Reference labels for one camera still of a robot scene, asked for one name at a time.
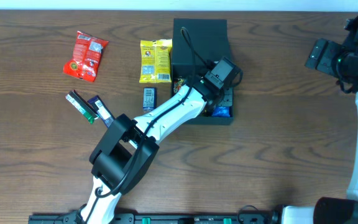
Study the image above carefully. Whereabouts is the blue Oreo pack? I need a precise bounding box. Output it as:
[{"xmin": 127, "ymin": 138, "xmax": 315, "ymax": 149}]
[{"xmin": 211, "ymin": 106, "xmax": 231, "ymax": 118}]

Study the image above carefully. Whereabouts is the Haribo candy bag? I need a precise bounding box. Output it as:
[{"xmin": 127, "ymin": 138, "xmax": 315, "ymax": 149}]
[{"xmin": 173, "ymin": 78, "xmax": 186, "ymax": 95}]

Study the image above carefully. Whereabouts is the black box container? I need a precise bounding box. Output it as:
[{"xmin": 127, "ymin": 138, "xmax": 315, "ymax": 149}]
[{"xmin": 169, "ymin": 17, "xmax": 234, "ymax": 126}]

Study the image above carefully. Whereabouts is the dark blue bar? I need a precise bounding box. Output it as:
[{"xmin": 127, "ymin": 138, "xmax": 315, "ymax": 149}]
[{"xmin": 87, "ymin": 95, "xmax": 114, "ymax": 128}]

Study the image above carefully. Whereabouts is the red snack bag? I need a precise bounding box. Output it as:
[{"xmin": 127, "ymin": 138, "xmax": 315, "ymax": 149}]
[{"xmin": 63, "ymin": 31, "xmax": 109, "ymax": 83}]

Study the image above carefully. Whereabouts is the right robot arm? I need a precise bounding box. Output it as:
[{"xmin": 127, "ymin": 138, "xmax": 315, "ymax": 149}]
[{"xmin": 268, "ymin": 15, "xmax": 358, "ymax": 223}]

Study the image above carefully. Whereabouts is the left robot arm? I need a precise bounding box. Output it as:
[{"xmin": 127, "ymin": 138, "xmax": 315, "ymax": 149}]
[{"xmin": 76, "ymin": 80, "xmax": 232, "ymax": 223}]

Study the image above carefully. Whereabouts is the small blue gum pack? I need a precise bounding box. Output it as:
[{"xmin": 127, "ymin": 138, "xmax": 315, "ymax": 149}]
[{"xmin": 142, "ymin": 87, "xmax": 157, "ymax": 111}]

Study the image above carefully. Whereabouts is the yellow snack bag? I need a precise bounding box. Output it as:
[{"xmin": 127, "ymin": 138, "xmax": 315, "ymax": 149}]
[{"xmin": 139, "ymin": 39, "xmax": 172, "ymax": 83}]

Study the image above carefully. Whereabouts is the green wrapped bar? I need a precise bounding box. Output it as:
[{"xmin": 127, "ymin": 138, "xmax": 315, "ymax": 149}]
[{"xmin": 65, "ymin": 90, "xmax": 99, "ymax": 124}]

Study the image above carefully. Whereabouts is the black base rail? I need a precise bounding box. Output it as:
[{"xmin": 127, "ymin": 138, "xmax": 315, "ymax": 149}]
[{"xmin": 28, "ymin": 210, "xmax": 281, "ymax": 224}]

